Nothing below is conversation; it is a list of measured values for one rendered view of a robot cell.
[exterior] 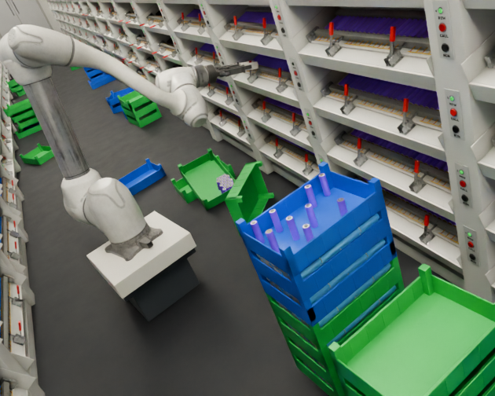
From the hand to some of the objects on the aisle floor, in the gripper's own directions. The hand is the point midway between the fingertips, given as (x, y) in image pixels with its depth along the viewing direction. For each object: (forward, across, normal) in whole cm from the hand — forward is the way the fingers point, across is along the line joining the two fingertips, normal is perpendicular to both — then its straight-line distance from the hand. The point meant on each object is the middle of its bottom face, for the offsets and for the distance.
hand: (249, 65), depth 210 cm
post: (+21, +47, -58) cm, 78 cm away
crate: (-44, -87, -73) cm, 122 cm away
